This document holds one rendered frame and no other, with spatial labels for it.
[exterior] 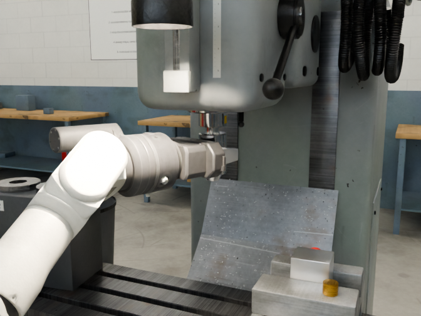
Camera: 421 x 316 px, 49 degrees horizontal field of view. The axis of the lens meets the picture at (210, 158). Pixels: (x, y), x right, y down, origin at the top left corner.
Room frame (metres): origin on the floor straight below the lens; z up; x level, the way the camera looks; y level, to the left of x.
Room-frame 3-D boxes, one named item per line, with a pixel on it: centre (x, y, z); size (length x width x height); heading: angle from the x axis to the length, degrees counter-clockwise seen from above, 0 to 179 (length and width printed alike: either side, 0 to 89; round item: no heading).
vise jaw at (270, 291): (0.64, -0.14, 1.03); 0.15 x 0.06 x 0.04; 68
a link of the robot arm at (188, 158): (0.70, 0.06, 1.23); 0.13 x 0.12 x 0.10; 44
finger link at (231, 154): (0.74, -0.02, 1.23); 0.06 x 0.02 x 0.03; 134
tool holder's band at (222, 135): (0.76, 0.00, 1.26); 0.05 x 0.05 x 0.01
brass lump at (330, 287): (0.63, -0.18, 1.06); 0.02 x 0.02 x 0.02
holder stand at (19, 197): (0.94, 0.36, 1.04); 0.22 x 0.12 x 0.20; 74
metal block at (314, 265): (0.69, -0.16, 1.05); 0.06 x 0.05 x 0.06; 68
